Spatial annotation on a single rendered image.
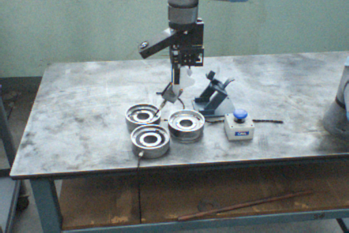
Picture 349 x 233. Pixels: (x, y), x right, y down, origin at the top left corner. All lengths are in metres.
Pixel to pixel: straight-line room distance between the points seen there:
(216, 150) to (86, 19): 1.79
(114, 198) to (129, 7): 1.61
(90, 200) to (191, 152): 0.40
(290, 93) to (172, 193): 0.52
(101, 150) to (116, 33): 1.71
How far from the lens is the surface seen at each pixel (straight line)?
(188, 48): 1.00
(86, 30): 2.74
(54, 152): 1.12
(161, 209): 1.27
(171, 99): 1.10
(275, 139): 1.17
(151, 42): 1.02
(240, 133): 1.12
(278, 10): 2.86
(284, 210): 1.33
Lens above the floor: 1.51
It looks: 34 degrees down
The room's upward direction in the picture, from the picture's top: 1 degrees clockwise
